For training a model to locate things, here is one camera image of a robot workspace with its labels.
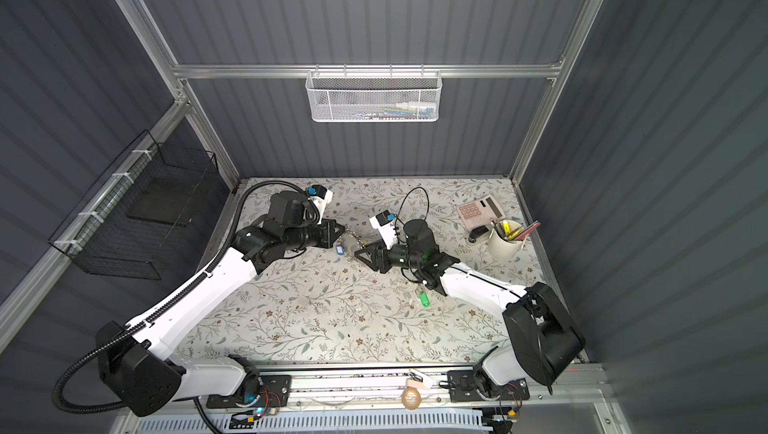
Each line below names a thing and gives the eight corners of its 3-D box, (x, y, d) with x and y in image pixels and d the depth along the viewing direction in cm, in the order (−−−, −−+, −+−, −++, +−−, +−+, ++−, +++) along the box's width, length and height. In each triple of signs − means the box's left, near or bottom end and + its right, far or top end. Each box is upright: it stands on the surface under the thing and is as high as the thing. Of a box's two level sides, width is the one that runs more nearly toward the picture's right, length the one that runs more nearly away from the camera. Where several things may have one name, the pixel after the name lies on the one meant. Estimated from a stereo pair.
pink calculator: (468, 231, 107) (470, 225, 104) (455, 209, 114) (457, 202, 111) (503, 222, 110) (506, 215, 107) (489, 200, 116) (491, 194, 113)
